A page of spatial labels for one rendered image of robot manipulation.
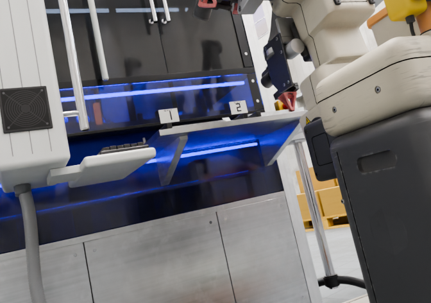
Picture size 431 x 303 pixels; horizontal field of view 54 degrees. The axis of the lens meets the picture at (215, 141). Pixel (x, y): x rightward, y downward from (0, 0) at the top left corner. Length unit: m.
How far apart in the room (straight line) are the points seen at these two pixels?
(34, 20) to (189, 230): 0.99
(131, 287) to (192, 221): 0.35
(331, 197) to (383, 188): 4.75
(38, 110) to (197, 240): 0.90
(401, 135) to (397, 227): 0.16
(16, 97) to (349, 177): 0.83
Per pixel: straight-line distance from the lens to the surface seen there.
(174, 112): 1.84
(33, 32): 1.26
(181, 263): 1.77
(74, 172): 1.25
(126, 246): 1.71
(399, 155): 0.75
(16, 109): 1.18
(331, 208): 5.56
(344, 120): 0.84
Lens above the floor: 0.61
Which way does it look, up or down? 8 degrees up
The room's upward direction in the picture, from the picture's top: 13 degrees counter-clockwise
